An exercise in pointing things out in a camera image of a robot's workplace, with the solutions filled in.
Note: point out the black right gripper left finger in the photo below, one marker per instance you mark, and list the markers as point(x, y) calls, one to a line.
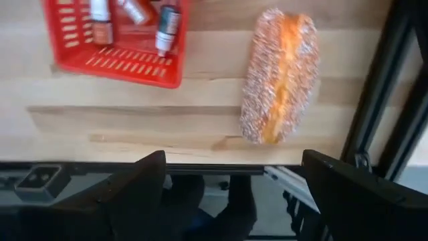
point(140, 187)

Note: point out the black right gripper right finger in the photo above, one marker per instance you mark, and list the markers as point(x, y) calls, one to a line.
point(351, 201)

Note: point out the person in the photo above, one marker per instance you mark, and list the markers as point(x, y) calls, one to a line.
point(187, 201)

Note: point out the red plastic mesh basket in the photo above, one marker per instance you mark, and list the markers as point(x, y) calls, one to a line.
point(117, 63)

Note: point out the long orange sugared bread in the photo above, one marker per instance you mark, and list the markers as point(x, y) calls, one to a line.
point(281, 77)

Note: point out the grey aluminium rail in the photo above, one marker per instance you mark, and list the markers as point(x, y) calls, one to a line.
point(291, 187)

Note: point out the black table-level camera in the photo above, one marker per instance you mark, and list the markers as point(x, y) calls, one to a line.
point(41, 182)

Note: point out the black aluminium table frame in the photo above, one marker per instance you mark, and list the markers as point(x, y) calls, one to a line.
point(372, 93)

